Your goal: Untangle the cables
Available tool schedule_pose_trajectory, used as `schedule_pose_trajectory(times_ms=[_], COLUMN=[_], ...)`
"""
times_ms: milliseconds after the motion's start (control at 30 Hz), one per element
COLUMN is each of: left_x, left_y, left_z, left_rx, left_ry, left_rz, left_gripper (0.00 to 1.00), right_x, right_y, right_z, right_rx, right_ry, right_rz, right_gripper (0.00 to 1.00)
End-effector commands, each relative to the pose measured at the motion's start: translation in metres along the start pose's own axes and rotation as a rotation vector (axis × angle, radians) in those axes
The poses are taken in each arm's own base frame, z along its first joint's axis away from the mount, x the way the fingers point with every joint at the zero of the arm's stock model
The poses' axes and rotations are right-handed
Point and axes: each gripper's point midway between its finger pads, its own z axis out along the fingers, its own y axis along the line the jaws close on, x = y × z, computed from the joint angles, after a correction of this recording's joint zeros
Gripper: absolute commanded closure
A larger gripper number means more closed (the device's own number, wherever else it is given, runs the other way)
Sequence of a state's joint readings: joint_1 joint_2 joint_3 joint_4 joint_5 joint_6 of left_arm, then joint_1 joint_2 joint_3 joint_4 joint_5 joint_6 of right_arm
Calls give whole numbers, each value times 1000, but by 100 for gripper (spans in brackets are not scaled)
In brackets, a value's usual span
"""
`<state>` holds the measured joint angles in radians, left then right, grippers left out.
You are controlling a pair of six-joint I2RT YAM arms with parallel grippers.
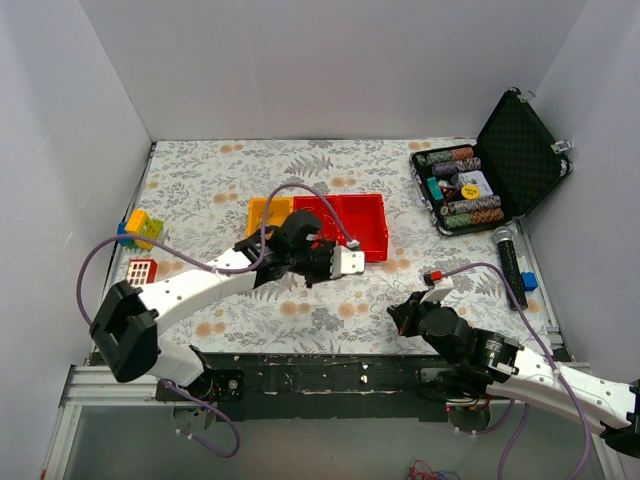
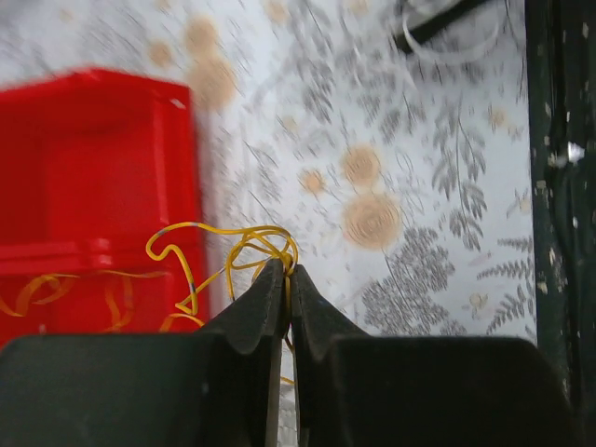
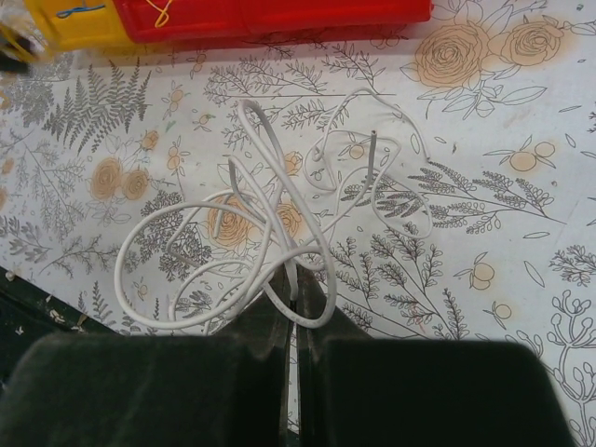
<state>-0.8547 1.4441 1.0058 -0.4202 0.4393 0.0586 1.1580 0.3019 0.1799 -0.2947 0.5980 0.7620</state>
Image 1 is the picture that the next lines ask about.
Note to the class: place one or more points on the yellow green blue block stack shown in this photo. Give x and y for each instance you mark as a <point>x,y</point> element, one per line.
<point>140,223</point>

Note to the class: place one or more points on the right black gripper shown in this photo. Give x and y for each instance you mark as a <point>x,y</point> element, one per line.
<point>406,316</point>

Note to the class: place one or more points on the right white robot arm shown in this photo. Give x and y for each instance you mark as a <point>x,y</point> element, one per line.
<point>485,362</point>

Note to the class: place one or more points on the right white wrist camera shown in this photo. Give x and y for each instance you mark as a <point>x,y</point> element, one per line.
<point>438,286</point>

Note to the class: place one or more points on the red plastic bin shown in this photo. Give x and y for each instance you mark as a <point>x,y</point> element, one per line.
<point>330,231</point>
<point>363,215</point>

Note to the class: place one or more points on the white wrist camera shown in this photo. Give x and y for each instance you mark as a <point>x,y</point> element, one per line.
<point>438,286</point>
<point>346,262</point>

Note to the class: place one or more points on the black poker chip case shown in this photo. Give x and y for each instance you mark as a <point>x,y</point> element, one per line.
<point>512,166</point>

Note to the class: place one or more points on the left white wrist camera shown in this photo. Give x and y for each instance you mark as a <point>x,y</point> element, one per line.
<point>346,262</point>

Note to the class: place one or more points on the red white window block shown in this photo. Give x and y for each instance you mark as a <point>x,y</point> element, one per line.
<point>141,271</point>

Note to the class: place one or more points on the small blue toy block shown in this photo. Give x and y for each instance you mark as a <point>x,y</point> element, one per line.
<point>529,281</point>

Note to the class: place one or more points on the black microphone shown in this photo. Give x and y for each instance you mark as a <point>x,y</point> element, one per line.
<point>503,239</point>

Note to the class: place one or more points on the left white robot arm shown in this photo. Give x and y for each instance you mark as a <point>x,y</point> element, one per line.
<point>129,326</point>

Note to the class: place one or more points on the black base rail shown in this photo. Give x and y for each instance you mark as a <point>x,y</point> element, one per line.
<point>317,387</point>

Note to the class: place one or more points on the aluminium frame rail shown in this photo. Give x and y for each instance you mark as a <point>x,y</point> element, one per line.
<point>90,386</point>

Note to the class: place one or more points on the floral table mat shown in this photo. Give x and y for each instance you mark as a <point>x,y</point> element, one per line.
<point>201,191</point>

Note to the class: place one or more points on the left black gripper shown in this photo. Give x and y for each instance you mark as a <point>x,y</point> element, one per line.
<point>317,263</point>

